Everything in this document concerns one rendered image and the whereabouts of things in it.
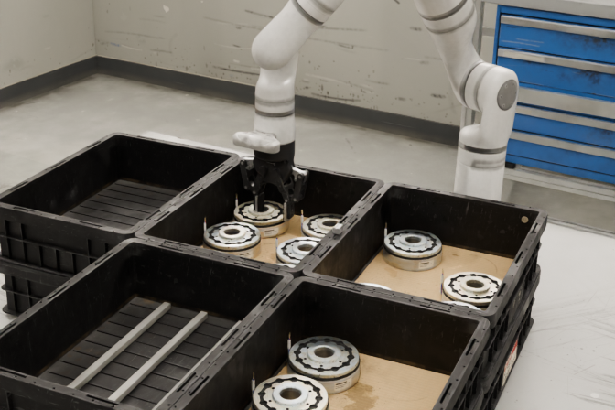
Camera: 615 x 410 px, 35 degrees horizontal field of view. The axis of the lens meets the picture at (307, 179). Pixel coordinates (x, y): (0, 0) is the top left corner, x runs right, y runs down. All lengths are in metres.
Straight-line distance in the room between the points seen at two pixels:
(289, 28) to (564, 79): 1.91
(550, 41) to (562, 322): 1.71
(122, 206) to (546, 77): 1.90
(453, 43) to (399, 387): 0.64
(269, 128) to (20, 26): 3.61
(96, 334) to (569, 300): 0.91
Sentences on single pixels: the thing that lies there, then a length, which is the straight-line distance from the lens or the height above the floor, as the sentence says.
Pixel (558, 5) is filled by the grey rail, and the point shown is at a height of 0.91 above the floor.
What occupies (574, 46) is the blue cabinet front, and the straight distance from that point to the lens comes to 3.44.
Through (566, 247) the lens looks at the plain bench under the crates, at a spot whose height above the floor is 0.70.
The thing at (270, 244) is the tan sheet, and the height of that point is 0.83.
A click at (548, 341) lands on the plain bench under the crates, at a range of 1.83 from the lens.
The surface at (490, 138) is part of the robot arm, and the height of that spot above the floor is 1.00.
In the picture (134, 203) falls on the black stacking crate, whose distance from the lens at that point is 2.00.
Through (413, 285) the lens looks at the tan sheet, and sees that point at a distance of 1.69.
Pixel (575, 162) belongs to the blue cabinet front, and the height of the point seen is 0.37.
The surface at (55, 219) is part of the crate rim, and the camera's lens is 1.72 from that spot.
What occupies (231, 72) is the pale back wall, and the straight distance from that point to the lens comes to 5.16.
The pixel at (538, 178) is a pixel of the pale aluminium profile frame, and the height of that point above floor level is 0.29.
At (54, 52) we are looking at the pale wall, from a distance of 5.46.
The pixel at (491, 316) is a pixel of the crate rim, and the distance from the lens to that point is 1.43.
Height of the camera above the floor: 1.65
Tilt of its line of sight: 23 degrees down
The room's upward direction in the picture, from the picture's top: 1 degrees clockwise
